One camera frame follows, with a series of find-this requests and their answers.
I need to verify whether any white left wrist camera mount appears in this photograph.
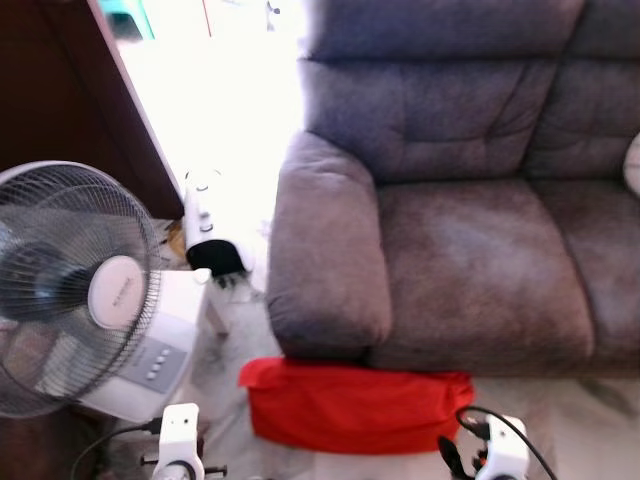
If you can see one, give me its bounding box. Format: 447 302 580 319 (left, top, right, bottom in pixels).
152 403 206 480

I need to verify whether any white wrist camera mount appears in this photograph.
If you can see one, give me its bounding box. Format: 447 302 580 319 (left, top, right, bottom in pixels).
480 415 531 480
152 403 206 480

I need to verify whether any teal plastic item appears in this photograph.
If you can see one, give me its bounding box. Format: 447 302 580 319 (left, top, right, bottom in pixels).
98 0 156 43

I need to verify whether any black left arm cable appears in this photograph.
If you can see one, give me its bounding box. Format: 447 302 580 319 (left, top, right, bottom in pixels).
70 420 163 480

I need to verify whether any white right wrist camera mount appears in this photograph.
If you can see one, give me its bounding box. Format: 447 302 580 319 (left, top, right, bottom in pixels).
480 415 531 480

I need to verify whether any grey-brown fabric sofa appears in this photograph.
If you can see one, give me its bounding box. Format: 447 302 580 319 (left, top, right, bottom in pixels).
265 0 640 379

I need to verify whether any pink cat face cushion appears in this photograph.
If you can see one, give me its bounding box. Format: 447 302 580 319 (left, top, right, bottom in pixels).
624 135 640 196

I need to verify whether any white heater with black base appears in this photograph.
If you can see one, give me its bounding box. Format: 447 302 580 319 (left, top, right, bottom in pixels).
183 168 253 286

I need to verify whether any white pedestal fan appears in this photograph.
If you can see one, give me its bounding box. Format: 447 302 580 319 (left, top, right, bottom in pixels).
0 160 164 421

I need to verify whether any dark wooden door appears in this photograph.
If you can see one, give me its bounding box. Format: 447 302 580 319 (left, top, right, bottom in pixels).
0 0 186 221

